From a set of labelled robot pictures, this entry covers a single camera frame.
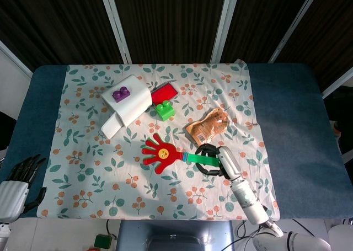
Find white rounded machine housing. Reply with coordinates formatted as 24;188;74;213
329;223;353;251

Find green toy building block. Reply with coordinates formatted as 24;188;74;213
153;100;177;122

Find dark pleated curtain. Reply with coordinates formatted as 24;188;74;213
0;0;353;92

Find white box sleeve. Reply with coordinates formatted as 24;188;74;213
100;74;153;127

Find white sliding drawer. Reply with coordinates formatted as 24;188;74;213
100;111;125;140

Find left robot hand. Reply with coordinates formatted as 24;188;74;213
0;153;47;224

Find black bulky object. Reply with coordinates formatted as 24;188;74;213
324;85;353;163

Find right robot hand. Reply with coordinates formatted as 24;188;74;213
194;143;245;181

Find purple toy building block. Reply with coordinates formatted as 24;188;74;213
111;86;132;104

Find red hand clapper toy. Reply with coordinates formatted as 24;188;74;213
141;132;221;175

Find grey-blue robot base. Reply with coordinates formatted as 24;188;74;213
115;220;235;251

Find red flat tin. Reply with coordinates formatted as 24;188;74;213
150;81;180;105

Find black cable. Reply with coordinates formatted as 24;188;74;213
105;220;120;240
291;218;322;238

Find floral print tablecloth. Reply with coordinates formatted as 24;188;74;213
38;60;281;221

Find white frame post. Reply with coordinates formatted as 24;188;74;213
321;66;353;99
210;0;243;63
98;0;133;64
0;40;34;79
268;0;323;64

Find brown spouted food pouch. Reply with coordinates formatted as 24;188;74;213
185;106;229;146

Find blue table cover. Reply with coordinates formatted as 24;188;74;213
7;63;350;220

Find green box on floor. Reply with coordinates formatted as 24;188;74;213
93;233;113;249

